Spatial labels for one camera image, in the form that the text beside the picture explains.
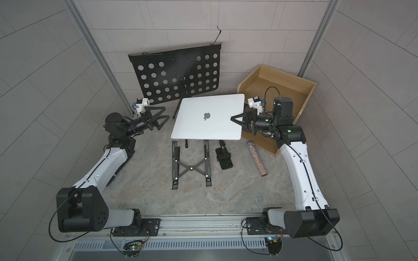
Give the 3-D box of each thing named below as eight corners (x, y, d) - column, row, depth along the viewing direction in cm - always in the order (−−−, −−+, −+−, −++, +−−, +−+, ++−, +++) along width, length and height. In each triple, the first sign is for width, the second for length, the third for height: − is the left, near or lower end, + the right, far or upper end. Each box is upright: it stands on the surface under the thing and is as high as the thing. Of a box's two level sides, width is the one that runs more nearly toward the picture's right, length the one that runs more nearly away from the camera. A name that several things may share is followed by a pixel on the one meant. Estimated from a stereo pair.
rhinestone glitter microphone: (261, 176, 88) (262, 174, 85) (246, 143, 102) (247, 141, 99) (267, 175, 88) (269, 172, 86) (251, 142, 102) (252, 139, 100)
